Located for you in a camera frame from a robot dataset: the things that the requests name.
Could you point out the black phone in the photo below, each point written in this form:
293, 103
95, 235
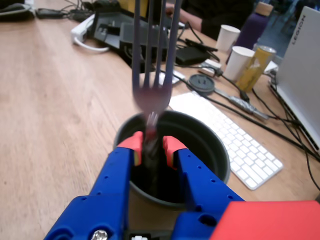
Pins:
200, 45

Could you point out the red camera mount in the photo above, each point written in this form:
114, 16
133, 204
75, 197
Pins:
270, 222

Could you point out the black flat box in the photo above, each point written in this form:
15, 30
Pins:
191, 56

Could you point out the white paper cup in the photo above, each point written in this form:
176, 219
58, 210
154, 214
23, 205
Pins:
227, 37
238, 63

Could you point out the silver Legion laptop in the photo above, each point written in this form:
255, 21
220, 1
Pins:
300, 75

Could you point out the white small adapter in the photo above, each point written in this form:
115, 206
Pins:
211, 66

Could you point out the black soft case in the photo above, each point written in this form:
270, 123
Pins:
15, 11

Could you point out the dark gray desk device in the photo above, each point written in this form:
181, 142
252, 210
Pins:
115, 32

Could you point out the white keyboard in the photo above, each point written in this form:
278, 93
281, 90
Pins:
237, 150

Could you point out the white power strip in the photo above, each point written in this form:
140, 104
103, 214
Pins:
81, 31

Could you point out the person in black clothes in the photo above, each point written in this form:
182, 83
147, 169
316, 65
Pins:
215, 15

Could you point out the yellow drink can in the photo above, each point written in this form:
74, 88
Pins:
255, 70

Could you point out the purple bottle with wooden cap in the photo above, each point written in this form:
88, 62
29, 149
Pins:
252, 27

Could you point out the black round lid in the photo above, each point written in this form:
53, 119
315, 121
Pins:
202, 83

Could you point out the dark gray glass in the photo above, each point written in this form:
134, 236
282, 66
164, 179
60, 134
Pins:
200, 140

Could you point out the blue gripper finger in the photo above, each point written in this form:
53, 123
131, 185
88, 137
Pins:
105, 200
205, 185

